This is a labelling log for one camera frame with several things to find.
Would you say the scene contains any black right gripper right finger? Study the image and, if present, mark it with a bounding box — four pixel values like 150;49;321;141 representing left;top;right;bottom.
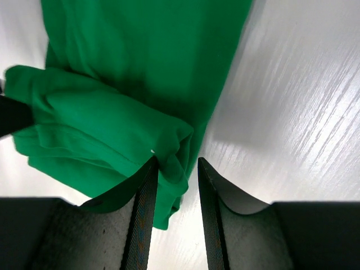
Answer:
197;157;359;269

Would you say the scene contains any green t shirt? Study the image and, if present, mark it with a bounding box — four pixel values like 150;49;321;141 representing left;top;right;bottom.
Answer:
4;1;252;230

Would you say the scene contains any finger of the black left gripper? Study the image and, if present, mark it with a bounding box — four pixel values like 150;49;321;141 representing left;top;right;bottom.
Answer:
1;96;34;138

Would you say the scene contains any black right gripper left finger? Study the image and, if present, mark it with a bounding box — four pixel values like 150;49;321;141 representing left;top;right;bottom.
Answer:
1;157;158;269

